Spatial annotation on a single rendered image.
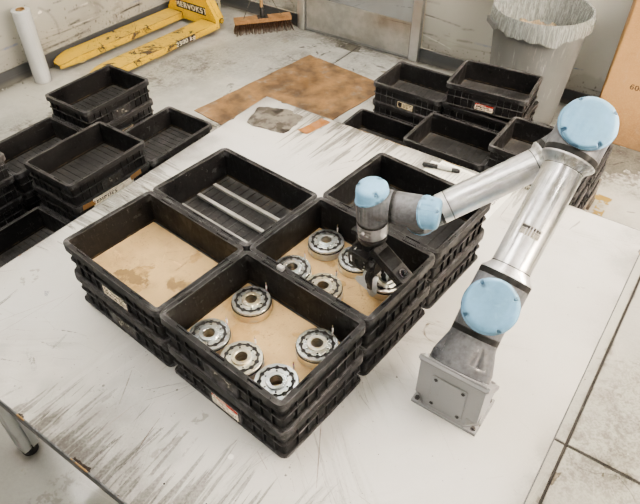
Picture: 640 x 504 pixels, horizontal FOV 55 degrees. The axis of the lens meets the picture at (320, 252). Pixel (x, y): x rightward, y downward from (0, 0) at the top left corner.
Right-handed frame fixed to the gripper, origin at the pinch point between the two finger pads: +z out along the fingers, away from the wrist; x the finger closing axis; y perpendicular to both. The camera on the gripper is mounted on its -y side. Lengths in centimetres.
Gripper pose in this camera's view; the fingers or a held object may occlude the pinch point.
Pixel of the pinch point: (379, 288)
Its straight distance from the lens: 161.8
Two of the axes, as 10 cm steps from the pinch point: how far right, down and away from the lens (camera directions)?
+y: -7.7, -4.3, 4.7
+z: 0.8, 6.7, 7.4
